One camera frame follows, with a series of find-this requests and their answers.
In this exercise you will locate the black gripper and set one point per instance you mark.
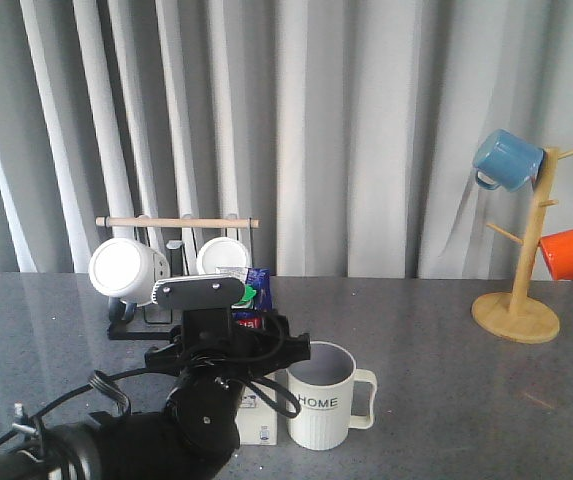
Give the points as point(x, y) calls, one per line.
point(212, 342)

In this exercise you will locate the blue white milk carton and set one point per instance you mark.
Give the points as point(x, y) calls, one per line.
point(256, 420)

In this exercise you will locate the cream HOME mug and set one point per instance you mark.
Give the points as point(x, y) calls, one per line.
point(323, 387)

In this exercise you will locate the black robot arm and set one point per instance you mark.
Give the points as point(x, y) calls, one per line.
point(192, 437)

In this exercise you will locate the white ribbed mug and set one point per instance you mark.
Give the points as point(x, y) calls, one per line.
point(222, 252)

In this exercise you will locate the white smiley mug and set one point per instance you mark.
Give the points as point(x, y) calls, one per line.
point(125, 271)

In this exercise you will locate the grey pleated curtain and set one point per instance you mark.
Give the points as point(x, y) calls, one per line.
point(347, 128)

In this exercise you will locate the wooden mug tree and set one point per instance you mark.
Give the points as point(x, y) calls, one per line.
point(514, 315)

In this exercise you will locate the blue enamel mug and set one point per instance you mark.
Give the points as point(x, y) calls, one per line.
point(505, 160)

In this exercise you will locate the orange enamel mug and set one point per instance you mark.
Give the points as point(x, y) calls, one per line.
point(557, 252)

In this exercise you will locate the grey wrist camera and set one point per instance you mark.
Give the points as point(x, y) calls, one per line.
point(199, 292)

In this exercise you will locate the black wire mug rack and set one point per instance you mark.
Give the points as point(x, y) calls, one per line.
point(165, 236)

